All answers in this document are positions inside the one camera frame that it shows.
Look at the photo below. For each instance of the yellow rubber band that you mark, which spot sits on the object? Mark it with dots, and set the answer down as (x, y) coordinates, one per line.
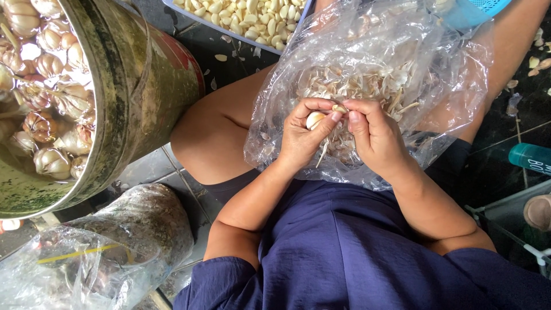
(73, 254)

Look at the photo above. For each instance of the garlic clove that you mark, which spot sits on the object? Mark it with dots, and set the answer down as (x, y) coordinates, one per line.
(314, 119)

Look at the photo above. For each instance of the scattered garlic peels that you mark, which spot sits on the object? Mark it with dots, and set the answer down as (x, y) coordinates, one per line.
(538, 64)

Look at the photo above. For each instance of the person's left leg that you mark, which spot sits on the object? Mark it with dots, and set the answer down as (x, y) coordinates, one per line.
(211, 133)

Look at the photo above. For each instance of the pile of garlic peels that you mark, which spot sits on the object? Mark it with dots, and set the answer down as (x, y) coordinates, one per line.
(366, 84)

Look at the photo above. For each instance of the person's right leg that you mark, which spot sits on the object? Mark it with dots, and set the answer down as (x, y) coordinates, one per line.
(512, 43)

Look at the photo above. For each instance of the blue plastic basket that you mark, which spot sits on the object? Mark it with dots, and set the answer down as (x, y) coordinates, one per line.
(478, 10)

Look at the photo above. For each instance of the teal bottle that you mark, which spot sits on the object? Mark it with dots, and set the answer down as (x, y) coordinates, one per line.
(531, 158)

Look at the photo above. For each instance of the person's leg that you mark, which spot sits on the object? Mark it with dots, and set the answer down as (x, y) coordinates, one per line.
(512, 43)
(211, 133)

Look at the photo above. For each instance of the crumpled clear plastic bag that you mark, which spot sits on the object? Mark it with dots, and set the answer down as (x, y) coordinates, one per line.
(107, 249)

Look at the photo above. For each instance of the pile of peeled garlic cloves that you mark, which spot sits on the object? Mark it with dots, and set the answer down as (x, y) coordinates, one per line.
(245, 17)

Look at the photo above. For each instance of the garlic bulbs soaking in water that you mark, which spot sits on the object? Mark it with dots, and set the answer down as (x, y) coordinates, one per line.
(43, 86)

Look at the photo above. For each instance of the lavender plastic tray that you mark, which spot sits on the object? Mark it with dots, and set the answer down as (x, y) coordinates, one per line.
(241, 38)

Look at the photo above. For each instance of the stained metal bucket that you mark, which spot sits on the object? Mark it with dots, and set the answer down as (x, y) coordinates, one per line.
(137, 86)

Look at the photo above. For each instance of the clear plastic bag of peels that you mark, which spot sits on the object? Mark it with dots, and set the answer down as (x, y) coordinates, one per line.
(387, 47)

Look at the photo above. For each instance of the dark shorts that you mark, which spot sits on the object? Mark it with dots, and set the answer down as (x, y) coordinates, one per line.
(447, 165)

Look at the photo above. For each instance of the brown round object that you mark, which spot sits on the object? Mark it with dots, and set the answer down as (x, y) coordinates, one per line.
(539, 212)

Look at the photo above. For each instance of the loose garlic bulb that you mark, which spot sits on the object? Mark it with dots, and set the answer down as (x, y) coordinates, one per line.
(9, 224)

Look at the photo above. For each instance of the navy blue shirt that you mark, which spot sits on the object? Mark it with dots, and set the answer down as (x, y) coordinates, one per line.
(344, 258)

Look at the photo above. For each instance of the person's right hand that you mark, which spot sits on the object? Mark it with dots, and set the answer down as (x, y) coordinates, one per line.
(381, 137)

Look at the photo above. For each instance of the person's left hand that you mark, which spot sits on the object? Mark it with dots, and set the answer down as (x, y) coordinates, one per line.
(297, 144)

